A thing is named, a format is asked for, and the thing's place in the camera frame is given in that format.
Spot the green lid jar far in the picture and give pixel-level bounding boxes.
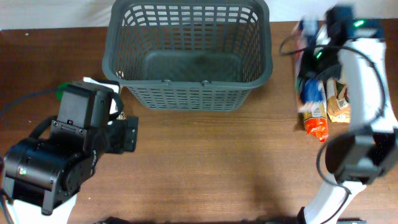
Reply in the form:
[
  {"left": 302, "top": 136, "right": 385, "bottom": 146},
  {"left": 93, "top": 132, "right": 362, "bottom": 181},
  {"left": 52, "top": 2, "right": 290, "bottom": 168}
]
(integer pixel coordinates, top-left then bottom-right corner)
[{"left": 55, "top": 82, "right": 69, "bottom": 101}]

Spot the blue tissue pack box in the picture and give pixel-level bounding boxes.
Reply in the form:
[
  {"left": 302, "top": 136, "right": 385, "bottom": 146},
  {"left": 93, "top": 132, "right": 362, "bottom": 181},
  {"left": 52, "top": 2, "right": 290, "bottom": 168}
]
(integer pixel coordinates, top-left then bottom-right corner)
[{"left": 294, "top": 19, "right": 323, "bottom": 113}]

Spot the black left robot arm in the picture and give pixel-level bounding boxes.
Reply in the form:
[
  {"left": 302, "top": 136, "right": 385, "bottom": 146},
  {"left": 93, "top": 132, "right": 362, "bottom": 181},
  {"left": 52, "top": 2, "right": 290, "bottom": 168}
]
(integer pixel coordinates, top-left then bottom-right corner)
[{"left": 1, "top": 81, "right": 139, "bottom": 223}]

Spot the grey plastic basket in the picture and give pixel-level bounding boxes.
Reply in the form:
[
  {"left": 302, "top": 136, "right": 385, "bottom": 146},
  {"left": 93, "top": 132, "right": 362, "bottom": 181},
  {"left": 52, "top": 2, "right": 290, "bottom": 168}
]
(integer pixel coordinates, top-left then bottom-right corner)
[{"left": 102, "top": 0, "right": 273, "bottom": 111}]

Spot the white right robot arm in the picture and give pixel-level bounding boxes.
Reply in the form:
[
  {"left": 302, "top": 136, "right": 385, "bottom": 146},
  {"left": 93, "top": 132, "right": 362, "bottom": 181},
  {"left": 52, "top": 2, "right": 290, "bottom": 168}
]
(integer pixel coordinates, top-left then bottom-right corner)
[{"left": 297, "top": 4, "right": 397, "bottom": 223}]

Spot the orange pasta bag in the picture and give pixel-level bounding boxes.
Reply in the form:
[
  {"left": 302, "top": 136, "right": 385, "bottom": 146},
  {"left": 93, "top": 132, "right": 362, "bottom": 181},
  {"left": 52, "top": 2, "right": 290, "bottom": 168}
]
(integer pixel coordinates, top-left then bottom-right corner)
[{"left": 300, "top": 102, "right": 329, "bottom": 142}]

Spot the crumpled white brown wrapper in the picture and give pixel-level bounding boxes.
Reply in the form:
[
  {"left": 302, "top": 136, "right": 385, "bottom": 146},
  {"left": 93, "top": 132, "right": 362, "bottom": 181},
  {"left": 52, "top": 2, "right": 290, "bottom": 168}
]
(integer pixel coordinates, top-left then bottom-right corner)
[{"left": 116, "top": 111, "right": 127, "bottom": 120}]

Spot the brown snack bag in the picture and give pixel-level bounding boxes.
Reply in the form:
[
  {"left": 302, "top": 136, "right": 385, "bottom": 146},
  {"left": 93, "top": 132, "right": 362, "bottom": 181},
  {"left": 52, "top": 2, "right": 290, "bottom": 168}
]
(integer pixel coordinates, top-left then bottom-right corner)
[{"left": 326, "top": 78, "right": 351, "bottom": 123}]

